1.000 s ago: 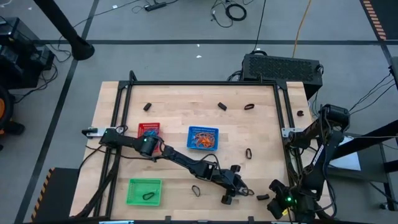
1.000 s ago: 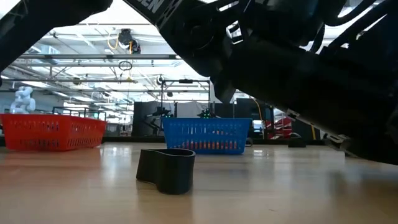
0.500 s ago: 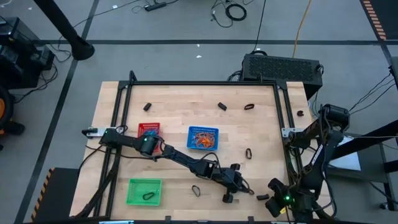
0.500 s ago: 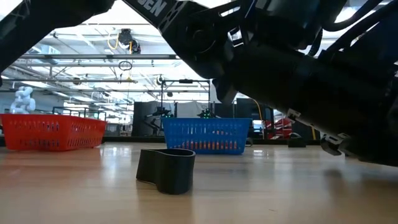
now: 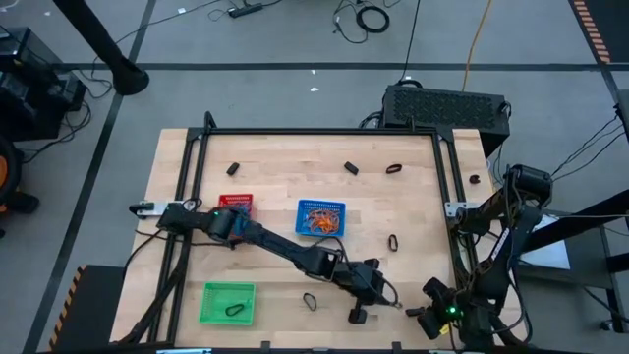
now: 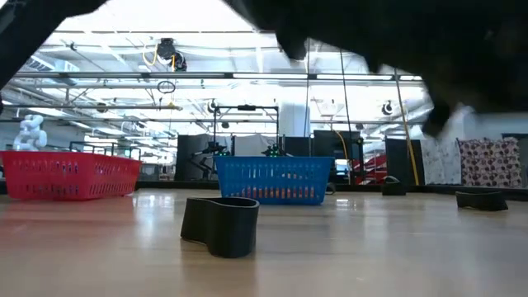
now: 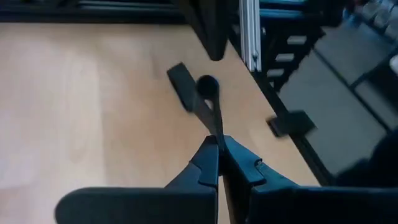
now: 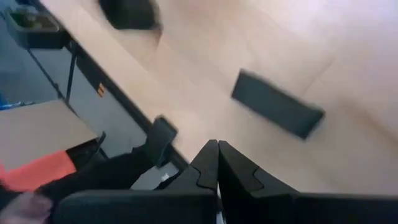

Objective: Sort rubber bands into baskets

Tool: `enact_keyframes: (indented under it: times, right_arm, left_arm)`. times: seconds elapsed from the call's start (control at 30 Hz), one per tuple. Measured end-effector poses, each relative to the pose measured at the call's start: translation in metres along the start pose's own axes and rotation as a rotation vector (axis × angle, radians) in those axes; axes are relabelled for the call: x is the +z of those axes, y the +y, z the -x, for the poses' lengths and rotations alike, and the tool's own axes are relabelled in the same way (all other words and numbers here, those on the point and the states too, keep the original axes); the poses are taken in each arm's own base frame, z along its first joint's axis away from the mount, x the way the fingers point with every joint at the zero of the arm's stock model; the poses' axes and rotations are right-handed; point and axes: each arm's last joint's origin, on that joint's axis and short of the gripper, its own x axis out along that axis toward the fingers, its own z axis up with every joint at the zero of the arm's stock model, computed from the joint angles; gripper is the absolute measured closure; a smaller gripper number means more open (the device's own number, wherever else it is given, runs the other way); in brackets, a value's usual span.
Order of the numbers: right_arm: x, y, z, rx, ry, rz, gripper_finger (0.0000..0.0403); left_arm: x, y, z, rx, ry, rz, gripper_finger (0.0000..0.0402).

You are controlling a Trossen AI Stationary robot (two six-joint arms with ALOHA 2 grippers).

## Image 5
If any long black cable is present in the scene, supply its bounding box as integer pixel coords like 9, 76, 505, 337
400, 0, 423, 84

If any black orange floor machine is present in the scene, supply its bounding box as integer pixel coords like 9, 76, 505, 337
0, 135, 41, 240

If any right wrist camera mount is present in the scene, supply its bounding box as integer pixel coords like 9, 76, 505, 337
422, 277, 456, 306

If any coiled black cable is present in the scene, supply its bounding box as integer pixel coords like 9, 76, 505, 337
356, 4, 392, 34

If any black pole with base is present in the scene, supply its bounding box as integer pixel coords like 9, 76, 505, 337
51, 0, 151, 97

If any black hazard-striped floor mat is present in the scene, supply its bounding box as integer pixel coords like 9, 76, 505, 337
569, 0, 629, 65
47, 264, 127, 353

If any black metal stand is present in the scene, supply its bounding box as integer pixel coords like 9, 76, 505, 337
500, 189, 629, 335

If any yellow cable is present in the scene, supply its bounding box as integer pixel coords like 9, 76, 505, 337
461, 0, 494, 93

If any red plastic basket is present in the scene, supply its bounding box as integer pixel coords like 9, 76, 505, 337
217, 193, 256, 242

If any black computer case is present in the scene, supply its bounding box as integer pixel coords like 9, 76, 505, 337
381, 84, 512, 158

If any black metal table frame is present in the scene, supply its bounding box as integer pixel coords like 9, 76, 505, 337
117, 111, 535, 353

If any white paper sheet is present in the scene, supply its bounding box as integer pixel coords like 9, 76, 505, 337
520, 213, 572, 270

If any blue plastic basket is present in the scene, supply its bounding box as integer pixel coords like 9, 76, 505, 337
294, 199, 348, 239

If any black equipment rack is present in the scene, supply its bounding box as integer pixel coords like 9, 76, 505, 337
0, 27, 88, 144

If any black power strip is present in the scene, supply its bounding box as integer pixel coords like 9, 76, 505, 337
228, 2, 264, 20

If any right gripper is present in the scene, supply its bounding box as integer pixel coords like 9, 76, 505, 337
417, 294, 466, 340

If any silver black clamp bracket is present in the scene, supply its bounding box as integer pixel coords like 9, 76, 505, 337
128, 200, 168, 218

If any green plastic basket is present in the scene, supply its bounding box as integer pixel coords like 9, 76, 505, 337
199, 280, 257, 326

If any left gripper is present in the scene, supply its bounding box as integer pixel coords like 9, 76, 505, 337
336, 258, 404, 325

